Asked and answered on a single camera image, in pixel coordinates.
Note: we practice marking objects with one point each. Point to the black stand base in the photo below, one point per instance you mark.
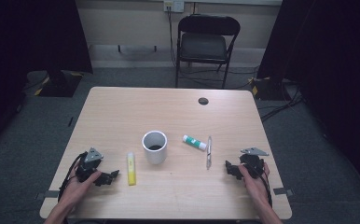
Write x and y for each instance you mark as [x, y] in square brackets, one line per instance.
[60, 84]
[270, 88]

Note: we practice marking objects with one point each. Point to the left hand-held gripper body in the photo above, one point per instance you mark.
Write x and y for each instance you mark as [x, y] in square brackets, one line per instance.
[89, 161]

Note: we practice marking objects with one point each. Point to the small black floor strip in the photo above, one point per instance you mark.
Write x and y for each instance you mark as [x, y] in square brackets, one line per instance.
[70, 121]

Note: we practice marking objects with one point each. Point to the green and white glue stick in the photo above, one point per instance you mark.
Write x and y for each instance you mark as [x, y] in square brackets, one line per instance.
[194, 142]

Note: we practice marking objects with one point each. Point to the person's right hand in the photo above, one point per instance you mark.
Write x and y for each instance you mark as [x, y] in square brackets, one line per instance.
[257, 188]

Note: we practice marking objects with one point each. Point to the black curtain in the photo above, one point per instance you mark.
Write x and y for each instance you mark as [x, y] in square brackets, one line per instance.
[29, 46]
[333, 62]

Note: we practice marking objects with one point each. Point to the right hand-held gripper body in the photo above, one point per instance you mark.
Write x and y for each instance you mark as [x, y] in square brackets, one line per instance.
[253, 161]

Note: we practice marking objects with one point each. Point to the grey tape strip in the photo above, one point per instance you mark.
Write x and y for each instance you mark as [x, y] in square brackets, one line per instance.
[47, 194]
[283, 191]

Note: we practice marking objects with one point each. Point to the white wall socket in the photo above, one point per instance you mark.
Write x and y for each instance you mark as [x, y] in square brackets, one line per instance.
[173, 6]

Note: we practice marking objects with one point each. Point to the yellow highlighter pen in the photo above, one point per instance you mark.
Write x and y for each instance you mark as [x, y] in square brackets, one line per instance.
[131, 169]

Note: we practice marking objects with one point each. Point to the black folding chair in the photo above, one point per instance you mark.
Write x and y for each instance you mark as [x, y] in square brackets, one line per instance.
[203, 46]

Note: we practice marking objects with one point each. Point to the silver pen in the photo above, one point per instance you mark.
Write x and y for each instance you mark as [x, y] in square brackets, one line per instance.
[209, 153]

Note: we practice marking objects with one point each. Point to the person's left hand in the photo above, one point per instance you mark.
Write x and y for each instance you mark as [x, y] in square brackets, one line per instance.
[77, 189]

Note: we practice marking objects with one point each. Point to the white cup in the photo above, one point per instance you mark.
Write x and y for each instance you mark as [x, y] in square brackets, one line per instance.
[155, 149]

